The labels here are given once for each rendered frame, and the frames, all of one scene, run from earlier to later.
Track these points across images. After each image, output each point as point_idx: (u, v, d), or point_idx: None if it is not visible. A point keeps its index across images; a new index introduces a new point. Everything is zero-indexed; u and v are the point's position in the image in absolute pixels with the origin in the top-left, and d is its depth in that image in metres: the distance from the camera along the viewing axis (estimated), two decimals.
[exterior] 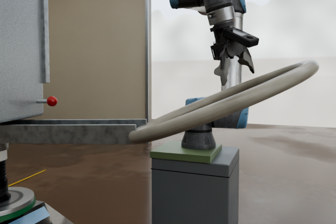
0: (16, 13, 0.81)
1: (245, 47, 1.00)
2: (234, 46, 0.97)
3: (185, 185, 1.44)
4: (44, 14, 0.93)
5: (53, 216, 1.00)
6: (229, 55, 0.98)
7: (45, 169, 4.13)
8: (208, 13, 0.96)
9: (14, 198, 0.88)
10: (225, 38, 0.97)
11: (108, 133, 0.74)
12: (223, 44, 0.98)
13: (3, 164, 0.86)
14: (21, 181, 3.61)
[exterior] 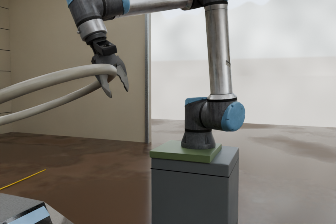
0: None
1: (122, 62, 0.98)
2: (105, 57, 0.96)
3: (185, 185, 1.44)
4: None
5: (53, 216, 1.00)
6: None
7: (45, 169, 4.13)
8: (78, 29, 0.98)
9: None
10: (97, 51, 0.97)
11: None
12: None
13: None
14: (21, 181, 3.61)
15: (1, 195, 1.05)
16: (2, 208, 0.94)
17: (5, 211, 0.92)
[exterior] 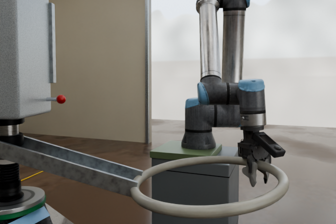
0: (32, 21, 0.91)
1: (269, 156, 1.05)
2: (260, 149, 1.02)
3: (185, 185, 1.44)
4: (52, 21, 1.03)
5: (53, 216, 1.00)
6: (254, 157, 1.03)
7: None
8: (241, 114, 1.04)
9: None
10: (253, 141, 1.03)
11: (113, 183, 0.88)
12: (250, 146, 1.03)
13: (18, 165, 0.96)
14: (21, 181, 3.61)
15: None
16: None
17: None
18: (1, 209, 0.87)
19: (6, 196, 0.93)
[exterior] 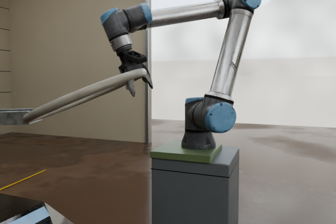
0: None
1: (145, 67, 1.27)
2: (133, 64, 1.24)
3: (185, 185, 1.44)
4: None
5: (53, 216, 1.00)
6: None
7: (45, 169, 4.13)
8: (109, 42, 1.24)
9: None
10: (126, 59, 1.24)
11: (9, 117, 1.07)
12: (125, 64, 1.25)
13: None
14: (21, 181, 3.61)
15: (1, 195, 1.05)
16: (2, 208, 0.94)
17: (5, 211, 0.92)
18: None
19: None
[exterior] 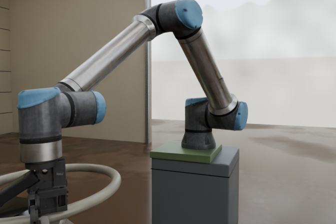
0: None
1: (30, 218, 0.63)
2: None
3: (185, 185, 1.44)
4: None
5: None
6: None
7: None
8: None
9: None
10: None
11: None
12: None
13: None
14: None
15: None
16: (2, 208, 0.94)
17: (5, 211, 0.92)
18: None
19: None
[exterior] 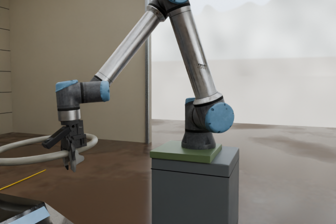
0: None
1: (71, 150, 1.18)
2: (64, 141, 1.21)
3: (185, 185, 1.44)
4: None
5: (53, 216, 1.00)
6: None
7: (45, 169, 4.13)
8: None
9: None
10: None
11: None
12: None
13: None
14: (21, 181, 3.61)
15: (1, 195, 1.05)
16: (2, 208, 0.94)
17: (5, 211, 0.92)
18: None
19: None
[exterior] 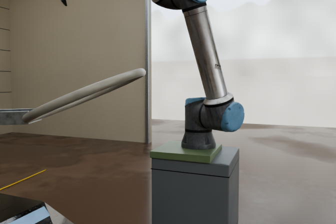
0: None
1: None
2: None
3: (185, 185, 1.44)
4: None
5: (53, 216, 1.00)
6: None
7: (45, 169, 4.13)
8: None
9: None
10: None
11: (8, 117, 1.07)
12: None
13: None
14: (21, 181, 3.61)
15: (1, 195, 1.05)
16: (2, 208, 0.94)
17: (5, 211, 0.92)
18: None
19: None
